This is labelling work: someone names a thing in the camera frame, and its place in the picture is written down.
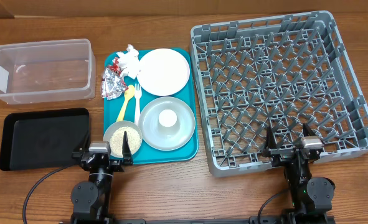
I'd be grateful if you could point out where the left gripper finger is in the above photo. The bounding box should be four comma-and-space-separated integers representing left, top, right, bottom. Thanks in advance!
122, 131, 132, 159
77, 131, 90, 152

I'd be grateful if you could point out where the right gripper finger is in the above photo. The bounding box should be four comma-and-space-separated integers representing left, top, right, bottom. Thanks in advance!
302, 123, 316, 137
266, 126, 277, 149

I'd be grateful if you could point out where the grey deep plate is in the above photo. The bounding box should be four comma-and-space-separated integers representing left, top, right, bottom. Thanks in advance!
138, 96, 196, 151

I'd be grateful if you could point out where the white plastic cup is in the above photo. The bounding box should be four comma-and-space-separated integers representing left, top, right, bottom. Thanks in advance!
158, 109, 179, 133

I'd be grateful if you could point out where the white plastic fork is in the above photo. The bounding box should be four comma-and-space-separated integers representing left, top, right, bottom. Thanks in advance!
134, 83, 142, 125

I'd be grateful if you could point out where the yellow plastic spoon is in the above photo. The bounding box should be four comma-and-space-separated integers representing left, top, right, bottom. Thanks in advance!
116, 85, 135, 122

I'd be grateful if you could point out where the grey dishwasher rack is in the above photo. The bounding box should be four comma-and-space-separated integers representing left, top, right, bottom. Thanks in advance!
190, 11, 368, 177

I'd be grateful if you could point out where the white plate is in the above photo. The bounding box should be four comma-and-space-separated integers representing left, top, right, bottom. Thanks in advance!
136, 49, 190, 96

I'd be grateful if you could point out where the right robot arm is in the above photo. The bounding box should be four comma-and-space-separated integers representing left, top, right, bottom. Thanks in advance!
257, 123, 336, 224

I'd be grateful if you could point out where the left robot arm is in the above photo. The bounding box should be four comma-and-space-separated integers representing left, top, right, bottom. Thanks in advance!
70, 133, 133, 223

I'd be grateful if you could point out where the grey bowl with rice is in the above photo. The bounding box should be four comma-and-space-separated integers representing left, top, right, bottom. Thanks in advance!
103, 121, 143, 158

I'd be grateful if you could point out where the black plastic tray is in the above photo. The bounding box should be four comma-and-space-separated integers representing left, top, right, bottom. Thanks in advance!
0, 108, 90, 171

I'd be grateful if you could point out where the teal serving tray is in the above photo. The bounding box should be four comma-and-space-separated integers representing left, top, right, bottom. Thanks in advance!
103, 48, 199, 165

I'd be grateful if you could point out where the crumpled foil wrapper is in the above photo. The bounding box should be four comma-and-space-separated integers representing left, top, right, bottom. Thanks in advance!
101, 57, 128, 100

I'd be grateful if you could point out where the clear plastic bin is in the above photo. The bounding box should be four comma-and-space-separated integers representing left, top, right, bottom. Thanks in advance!
0, 39, 97, 105

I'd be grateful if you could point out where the crumpled white napkin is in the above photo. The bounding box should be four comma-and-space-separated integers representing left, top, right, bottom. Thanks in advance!
116, 44, 140, 80

